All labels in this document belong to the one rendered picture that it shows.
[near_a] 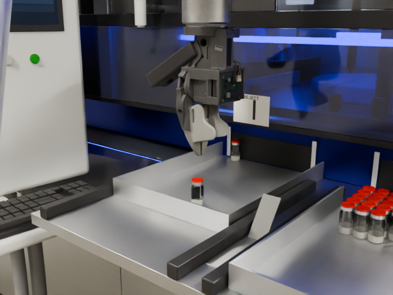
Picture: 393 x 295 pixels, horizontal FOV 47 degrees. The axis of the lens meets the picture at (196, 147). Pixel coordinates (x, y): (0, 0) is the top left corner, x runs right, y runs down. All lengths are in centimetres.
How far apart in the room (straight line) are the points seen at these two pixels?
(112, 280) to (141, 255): 79
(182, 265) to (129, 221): 19
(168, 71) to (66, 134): 49
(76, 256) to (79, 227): 81
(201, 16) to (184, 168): 40
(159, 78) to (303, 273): 38
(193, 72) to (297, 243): 30
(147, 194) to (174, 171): 19
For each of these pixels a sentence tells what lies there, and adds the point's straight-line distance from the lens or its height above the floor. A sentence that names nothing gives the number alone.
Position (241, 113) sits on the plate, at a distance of 94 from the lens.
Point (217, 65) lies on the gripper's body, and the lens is 69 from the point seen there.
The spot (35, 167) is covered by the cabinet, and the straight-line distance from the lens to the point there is 115.
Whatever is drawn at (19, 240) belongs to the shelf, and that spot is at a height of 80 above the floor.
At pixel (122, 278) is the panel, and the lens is 139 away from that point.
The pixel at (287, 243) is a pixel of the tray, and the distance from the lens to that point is 67.
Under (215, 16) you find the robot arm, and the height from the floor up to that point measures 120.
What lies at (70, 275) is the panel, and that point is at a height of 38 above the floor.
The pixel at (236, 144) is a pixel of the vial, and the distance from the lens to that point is 103.
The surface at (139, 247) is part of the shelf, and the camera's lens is 67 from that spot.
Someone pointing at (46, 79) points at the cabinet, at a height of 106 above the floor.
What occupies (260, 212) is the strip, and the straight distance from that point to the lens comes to 69.
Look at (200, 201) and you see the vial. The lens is 79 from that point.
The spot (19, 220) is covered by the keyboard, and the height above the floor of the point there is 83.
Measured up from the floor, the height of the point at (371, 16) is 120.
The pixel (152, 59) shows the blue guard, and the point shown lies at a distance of 109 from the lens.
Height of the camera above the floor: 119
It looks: 16 degrees down
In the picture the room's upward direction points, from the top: straight up
